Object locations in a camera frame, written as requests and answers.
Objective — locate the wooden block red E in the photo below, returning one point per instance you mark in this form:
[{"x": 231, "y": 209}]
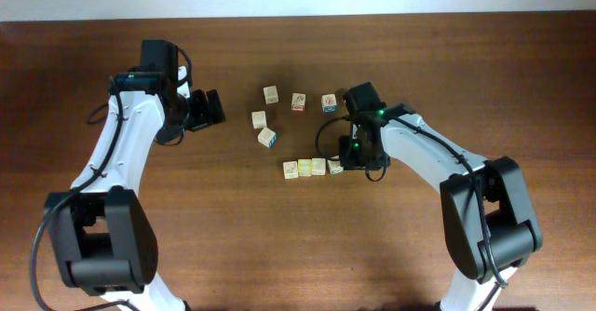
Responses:
[{"x": 271, "y": 94}]

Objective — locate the wooden block green R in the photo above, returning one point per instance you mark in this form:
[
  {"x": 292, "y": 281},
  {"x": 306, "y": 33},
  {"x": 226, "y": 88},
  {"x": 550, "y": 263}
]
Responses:
[{"x": 290, "y": 170}]

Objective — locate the wooden block red 6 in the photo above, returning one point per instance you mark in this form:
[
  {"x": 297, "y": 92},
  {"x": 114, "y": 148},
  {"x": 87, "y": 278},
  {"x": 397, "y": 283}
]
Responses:
[{"x": 298, "y": 102}]

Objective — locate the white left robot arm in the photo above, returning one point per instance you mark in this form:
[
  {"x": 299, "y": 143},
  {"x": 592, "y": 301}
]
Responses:
[{"x": 102, "y": 240}]

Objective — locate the wooden block red I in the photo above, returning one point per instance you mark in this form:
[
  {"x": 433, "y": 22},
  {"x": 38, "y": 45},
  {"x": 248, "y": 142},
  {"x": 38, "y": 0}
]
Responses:
[{"x": 334, "y": 165}]

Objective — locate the wooden block red Y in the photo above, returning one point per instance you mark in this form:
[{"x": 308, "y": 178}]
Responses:
[{"x": 259, "y": 119}]

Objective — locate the wooden block letter J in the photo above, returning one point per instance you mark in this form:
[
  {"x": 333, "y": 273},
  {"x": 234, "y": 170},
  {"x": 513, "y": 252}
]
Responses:
[{"x": 318, "y": 166}]

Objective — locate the wooden block blue D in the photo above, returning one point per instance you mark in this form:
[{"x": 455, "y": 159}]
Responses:
[{"x": 328, "y": 103}]

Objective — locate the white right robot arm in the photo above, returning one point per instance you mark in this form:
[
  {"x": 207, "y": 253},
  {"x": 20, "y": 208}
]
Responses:
[{"x": 489, "y": 220}]

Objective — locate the wooden block yellow top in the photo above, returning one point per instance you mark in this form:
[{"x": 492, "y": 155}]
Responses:
[{"x": 304, "y": 167}]

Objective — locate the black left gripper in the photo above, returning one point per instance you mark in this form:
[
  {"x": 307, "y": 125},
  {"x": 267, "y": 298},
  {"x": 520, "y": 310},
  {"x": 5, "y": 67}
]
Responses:
[{"x": 202, "y": 116}]

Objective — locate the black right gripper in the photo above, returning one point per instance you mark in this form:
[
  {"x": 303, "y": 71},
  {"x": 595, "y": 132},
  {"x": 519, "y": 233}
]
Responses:
[{"x": 349, "y": 160}]

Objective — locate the wooden block blue L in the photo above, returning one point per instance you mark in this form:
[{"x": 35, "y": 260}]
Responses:
[{"x": 267, "y": 137}]

